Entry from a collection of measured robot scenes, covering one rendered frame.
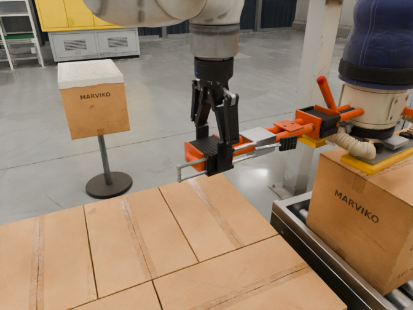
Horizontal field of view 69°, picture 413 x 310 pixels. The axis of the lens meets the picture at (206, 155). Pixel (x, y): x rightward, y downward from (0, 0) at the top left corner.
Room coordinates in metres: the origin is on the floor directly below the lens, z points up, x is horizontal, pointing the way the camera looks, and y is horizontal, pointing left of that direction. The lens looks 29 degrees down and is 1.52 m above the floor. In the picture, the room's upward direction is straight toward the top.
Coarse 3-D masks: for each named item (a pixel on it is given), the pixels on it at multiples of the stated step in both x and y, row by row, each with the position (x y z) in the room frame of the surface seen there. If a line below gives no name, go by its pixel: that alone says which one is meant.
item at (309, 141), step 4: (304, 136) 0.91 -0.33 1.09; (308, 136) 0.91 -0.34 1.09; (300, 140) 0.91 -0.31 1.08; (304, 140) 0.90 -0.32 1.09; (308, 140) 0.89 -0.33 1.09; (312, 140) 0.88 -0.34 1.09; (316, 140) 0.88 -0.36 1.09; (320, 140) 0.88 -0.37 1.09; (324, 140) 0.88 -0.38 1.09; (308, 144) 0.88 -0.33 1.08; (312, 144) 0.87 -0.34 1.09; (316, 144) 0.86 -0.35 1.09; (320, 144) 0.87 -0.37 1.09; (324, 144) 0.88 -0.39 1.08
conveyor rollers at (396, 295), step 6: (300, 210) 1.20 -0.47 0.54; (306, 210) 1.20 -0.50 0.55; (300, 216) 1.18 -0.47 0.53; (306, 216) 1.16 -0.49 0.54; (408, 282) 0.78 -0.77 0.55; (396, 288) 0.75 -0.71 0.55; (408, 288) 0.76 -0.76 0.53; (390, 294) 0.73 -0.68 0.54; (396, 294) 0.72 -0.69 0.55; (402, 294) 0.72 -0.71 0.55; (396, 300) 0.71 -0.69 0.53; (402, 300) 0.70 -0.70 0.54; (408, 300) 0.70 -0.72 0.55; (402, 306) 0.69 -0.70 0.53
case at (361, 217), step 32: (320, 160) 1.06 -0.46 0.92; (320, 192) 1.03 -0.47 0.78; (352, 192) 0.91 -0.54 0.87; (384, 192) 0.81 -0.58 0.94; (320, 224) 1.00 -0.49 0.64; (352, 224) 0.87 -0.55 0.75; (384, 224) 0.78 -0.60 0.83; (352, 256) 0.84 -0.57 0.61; (384, 256) 0.75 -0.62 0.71; (384, 288) 0.71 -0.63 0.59
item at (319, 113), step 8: (296, 112) 0.79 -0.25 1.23; (304, 112) 0.77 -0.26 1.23; (312, 112) 0.80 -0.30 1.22; (320, 112) 0.80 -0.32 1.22; (328, 112) 0.79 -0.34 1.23; (336, 112) 0.77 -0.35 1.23; (304, 120) 0.76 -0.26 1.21; (312, 120) 0.74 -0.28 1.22; (320, 120) 0.72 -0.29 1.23; (328, 120) 0.73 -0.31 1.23; (336, 120) 0.74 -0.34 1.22; (320, 128) 0.72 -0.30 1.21; (328, 128) 0.74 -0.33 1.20; (336, 128) 0.75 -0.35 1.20; (312, 136) 0.73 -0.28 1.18; (320, 136) 0.72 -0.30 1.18
